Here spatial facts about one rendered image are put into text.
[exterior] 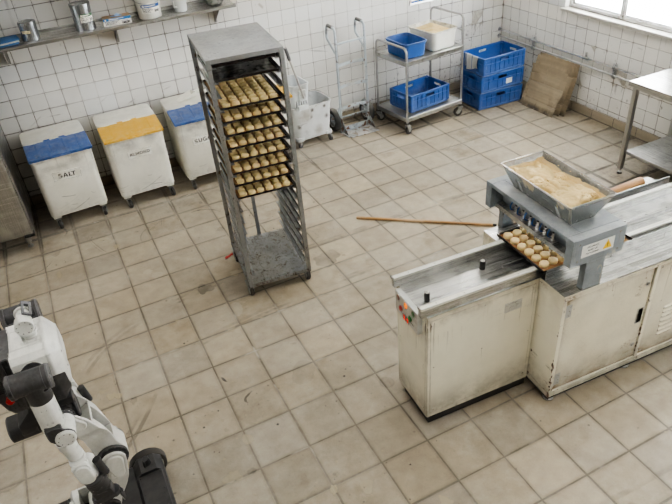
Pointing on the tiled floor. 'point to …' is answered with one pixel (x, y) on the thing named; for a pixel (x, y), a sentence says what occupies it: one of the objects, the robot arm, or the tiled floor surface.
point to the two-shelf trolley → (430, 75)
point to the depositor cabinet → (602, 311)
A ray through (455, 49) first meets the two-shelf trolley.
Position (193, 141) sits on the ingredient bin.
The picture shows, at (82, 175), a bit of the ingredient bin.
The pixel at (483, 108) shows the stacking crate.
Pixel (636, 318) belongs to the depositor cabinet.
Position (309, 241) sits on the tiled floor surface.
